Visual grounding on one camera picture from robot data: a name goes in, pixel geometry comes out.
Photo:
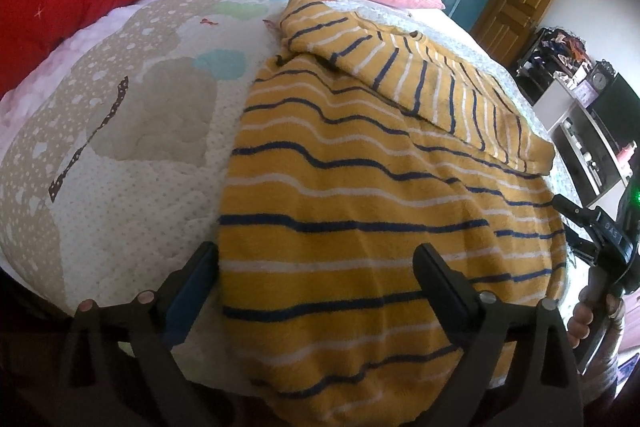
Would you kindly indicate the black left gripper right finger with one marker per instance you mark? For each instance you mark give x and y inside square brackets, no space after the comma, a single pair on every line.
[517,367]

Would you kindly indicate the black television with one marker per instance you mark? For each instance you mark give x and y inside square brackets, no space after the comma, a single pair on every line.
[617,113]

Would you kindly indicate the cluttered black shoe rack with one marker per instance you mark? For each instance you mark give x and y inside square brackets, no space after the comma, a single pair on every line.
[552,54]

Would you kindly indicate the yellow striped knit sweater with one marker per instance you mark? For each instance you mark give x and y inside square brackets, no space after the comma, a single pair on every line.
[358,143]

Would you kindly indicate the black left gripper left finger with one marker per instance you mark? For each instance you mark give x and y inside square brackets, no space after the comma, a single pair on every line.
[124,371]

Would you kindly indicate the white tv cabinet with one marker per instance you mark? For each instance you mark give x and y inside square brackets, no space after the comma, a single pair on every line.
[597,175]

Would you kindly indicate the heart patterned quilted bedspread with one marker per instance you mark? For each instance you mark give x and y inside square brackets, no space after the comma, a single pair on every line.
[119,176]

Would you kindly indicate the person's right hand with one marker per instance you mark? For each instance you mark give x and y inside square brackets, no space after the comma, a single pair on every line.
[578,326]

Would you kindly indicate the small desk clock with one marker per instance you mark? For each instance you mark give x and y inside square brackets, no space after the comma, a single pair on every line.
[601,76]

